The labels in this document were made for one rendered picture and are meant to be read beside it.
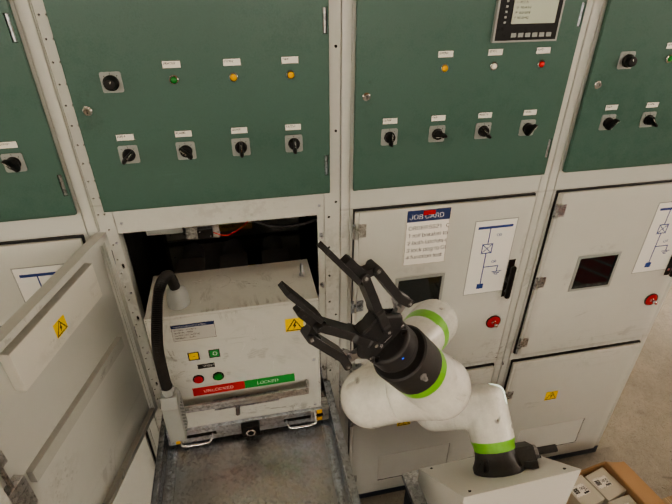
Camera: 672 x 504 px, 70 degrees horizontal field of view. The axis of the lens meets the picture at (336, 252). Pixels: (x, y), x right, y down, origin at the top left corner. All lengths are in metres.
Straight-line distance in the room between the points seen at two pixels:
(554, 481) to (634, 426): 1.78
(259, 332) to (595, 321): 1.40
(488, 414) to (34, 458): 1.19
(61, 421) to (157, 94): 0.86
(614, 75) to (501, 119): 0.35
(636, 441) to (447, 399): 2.49
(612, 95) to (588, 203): 0.37
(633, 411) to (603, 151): 1.96
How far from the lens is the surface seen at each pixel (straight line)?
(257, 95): 1.30
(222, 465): 1.73
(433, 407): 0.80
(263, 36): 1.28
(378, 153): 1.40
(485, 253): 1.73
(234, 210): 1.43
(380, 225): 1.51
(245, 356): 1.52
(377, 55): 1.33
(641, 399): 3.48
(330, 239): 1.52
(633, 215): 2.00
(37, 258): 1.57
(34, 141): 1.41
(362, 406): 0.85
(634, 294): 2.27
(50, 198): 1.46
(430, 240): 1.60
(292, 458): 1.71
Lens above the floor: 2.25
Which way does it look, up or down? 32 degrees down
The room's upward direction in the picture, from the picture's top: straight up
